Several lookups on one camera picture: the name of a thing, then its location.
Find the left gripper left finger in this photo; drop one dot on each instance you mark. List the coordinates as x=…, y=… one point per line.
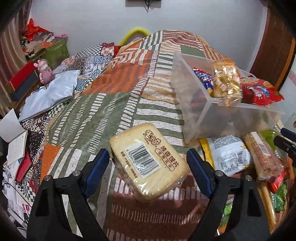
x=48, y=219

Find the brown cookie snack bag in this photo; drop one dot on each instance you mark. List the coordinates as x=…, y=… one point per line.
x=275, y=195

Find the red instant noodle snack bag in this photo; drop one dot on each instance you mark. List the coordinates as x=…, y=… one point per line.
x=259, y=92

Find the orange fried snack bag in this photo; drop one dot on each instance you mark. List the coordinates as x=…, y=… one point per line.
x=226, y=79

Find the blue snack bag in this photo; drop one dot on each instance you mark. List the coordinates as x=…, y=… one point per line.
x=206, y=80

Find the toast bread slice pack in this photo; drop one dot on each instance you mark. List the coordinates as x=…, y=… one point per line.
x=148, y=164

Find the long biscuit roll pack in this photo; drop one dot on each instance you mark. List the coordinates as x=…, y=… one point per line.
x=267, y=164

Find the white yellow snack bag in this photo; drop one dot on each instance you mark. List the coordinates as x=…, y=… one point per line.
x=227, y=154

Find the clear plastic storage box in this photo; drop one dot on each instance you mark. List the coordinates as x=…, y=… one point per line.
x=205, y=116

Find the wooden door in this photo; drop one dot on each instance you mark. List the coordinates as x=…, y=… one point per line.
x=276, y=52

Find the white open book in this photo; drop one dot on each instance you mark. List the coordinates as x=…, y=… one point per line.
x=15, y=135

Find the light blue pillow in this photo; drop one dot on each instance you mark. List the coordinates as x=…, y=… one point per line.
x=59, y=89

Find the red flat box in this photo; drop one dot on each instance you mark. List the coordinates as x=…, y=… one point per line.
x=20, y=77

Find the pink plush toy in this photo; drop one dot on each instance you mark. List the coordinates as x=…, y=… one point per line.
x=45, y=72

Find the patchwork striped blanket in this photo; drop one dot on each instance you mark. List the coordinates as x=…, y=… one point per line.
x=136, y=88

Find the green storage box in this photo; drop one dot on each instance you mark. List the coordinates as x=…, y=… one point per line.
x=56, y=53

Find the red paper bag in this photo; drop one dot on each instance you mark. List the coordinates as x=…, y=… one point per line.
x=32, y=30

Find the pink striped curtain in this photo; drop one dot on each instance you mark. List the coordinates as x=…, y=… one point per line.
x=14, y=18

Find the small wall monitor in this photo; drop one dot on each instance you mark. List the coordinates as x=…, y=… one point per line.
x=143, y=3

